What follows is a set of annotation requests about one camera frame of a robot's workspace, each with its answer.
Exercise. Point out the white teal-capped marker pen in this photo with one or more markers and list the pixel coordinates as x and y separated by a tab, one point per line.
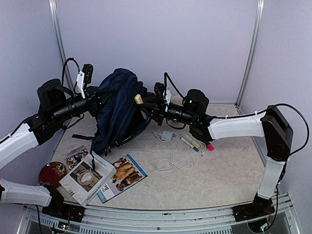
189	144

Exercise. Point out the navy blue student backpack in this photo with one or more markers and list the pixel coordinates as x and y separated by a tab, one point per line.
119	120

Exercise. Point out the white afternoon tea book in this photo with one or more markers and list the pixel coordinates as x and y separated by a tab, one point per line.
86	179

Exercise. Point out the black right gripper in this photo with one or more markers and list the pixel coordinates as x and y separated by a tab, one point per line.
158	110

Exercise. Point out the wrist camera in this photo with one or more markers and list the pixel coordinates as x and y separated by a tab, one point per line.
163	94
84	78

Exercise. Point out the right aluminium frame post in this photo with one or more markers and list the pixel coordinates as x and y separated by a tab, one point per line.
251	53

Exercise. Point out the red floral round tin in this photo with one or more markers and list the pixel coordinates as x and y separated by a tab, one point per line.
52	173

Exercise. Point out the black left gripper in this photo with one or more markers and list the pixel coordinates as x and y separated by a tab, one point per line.
93	101

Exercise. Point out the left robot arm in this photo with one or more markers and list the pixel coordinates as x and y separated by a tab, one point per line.
57	105

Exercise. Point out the blue dog cover book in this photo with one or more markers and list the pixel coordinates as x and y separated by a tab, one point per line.
128	173

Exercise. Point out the front aluminium rail base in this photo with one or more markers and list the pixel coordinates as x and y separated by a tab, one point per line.
105	220

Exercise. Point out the left aluminium frame post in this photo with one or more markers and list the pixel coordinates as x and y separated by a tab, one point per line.
57	29

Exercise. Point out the purple picture card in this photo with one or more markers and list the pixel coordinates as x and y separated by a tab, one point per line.
75	156

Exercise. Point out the white USB charger block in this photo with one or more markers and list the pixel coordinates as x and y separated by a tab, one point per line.
167	136

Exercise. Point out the aluminium frame post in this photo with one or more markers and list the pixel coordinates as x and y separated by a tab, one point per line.
251	53
57	29

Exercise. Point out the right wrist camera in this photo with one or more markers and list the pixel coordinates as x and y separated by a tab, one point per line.
163	94

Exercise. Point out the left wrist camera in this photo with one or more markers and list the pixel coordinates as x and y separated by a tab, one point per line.
84	78

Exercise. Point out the beige highlighter marker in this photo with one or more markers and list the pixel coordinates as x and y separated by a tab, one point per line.
138	99

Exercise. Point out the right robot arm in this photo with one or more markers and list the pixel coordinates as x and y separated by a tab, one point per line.
270	124

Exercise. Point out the pink black highlighter marker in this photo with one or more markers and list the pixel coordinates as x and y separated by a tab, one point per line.
210	147

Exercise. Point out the beige patterned ceramic mug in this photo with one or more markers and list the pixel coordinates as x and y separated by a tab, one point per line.
175	106

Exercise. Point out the yellow highlighter marker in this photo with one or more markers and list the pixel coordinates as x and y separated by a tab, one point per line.
195	144

